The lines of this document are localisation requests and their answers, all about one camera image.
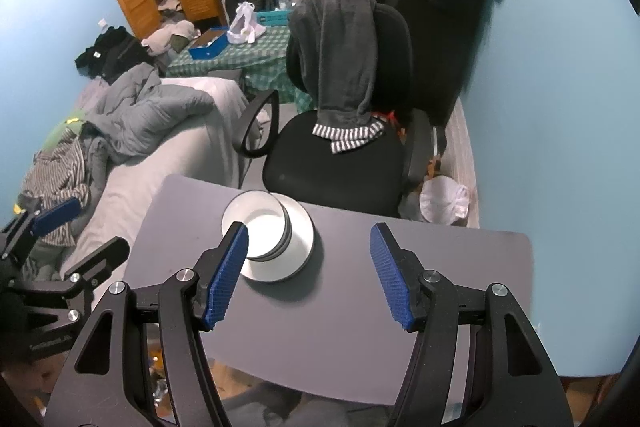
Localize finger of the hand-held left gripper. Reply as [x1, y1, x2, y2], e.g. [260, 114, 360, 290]
[0, 196, 82, 269]
[20, 236, 131, 323]

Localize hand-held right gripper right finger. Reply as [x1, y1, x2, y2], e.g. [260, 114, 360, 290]
[369, 223, 573, 427]

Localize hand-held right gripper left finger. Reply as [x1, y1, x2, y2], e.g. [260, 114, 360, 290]
[44, 222, 249, 427]

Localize striped cloth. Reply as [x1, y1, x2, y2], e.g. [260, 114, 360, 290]
[17, 134, 108, 248]

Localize green cloth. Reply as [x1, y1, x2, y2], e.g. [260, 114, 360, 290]
[47, 117, 83, 150]

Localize white plastic bag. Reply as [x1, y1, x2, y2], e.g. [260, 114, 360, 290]
[419, 176, 471, 224]
[226, 2, 268, 45]

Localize bed with grey sheet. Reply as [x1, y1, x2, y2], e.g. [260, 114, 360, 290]
[30, 77, 251, 298]

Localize black office chair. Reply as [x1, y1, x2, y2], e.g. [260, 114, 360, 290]
[232, 0, 433, 218]

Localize grey puffer jacket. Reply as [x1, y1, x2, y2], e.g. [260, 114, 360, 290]
[82, 63, 218, 165]

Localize white textured panel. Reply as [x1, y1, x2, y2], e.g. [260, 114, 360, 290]
[442, 99, 481, 228]

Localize black clothing heap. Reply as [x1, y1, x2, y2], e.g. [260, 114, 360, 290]
[75, 25, 156, 82]

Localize pale clothes pile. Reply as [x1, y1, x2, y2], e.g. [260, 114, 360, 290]
[141, 20, 201, 56]

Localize green checkered tablecloth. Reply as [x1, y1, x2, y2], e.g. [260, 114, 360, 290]
[165, 24, 313, 112]

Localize blue cardboard box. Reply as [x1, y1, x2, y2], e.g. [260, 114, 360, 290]
[188, 27, 230, 60]

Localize grey garment striped cuffs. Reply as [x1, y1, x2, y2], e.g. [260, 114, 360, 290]
[289, 0, 386, 154]

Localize black hanging coats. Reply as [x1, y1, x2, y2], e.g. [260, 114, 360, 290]
[334, 0, 502, 128]

